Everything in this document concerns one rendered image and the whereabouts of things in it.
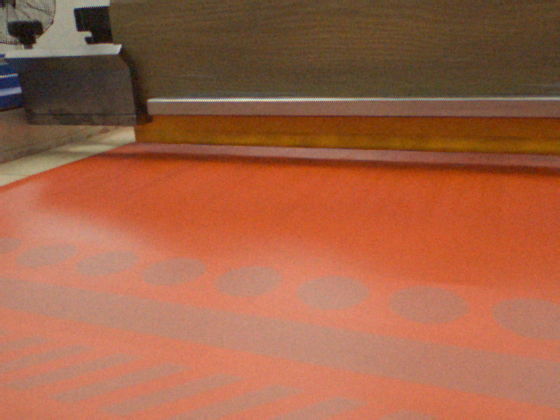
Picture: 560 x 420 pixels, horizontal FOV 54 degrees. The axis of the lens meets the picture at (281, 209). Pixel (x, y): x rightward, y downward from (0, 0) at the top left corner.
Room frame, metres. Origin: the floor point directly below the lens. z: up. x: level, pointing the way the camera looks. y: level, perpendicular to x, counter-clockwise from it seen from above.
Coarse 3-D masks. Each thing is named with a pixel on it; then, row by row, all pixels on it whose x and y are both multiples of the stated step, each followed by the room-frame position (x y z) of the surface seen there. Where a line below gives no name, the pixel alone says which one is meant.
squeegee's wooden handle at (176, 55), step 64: (128, 0) 0.38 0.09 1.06; (192, 0) 0.36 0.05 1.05; (256, 0) 0.34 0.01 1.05; (320, 0) 0.33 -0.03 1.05; (384, 0) 0.31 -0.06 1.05; (448, 0) 0.30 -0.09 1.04; (512, 0) 0.29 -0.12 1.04; (192, 64) 0.36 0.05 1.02; (256, 64) 0.34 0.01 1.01; (320, 64) 0.33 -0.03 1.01; (384, 64) 0.31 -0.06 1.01; (448, 64) 0.30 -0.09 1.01; (512, 64) 0.29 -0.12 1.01
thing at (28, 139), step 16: (0, 112) 0.38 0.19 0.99; (16, 112) 0.40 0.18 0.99; (0, 128) 0.38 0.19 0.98; (16, 128) 0.39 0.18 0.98; (32, 128) 0.41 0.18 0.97; (48, 128) 0.42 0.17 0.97; (64, 128) 0.44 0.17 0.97; (80, 128) 0.45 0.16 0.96; (96, 128) 0.47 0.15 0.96; (112, 128) 0.49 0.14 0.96; (0, 144) 0.38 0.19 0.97; (16, 144) 0.39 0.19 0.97; (32, 144) 0.40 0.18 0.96; (48, 144) 0.42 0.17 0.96; (64, 144) 0.43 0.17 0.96; (0, 160) 0.38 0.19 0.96
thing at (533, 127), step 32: (160, 128) 0.39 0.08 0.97; (192, 128) 0.38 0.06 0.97; (224, 128) 0.37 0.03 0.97; (256, 128) 0.36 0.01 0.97; (288, 128) 0.35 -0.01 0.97; (320, 128) 0.34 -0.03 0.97; (352, 128) 0.33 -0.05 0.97; (384, 128) 0.32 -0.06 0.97; (416, 128) 0.32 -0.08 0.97; (448, 128) 0.31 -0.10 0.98; (480, 128) 0.30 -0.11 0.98; (512, 128) 0.30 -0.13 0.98; (544, 128) 0.29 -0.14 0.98
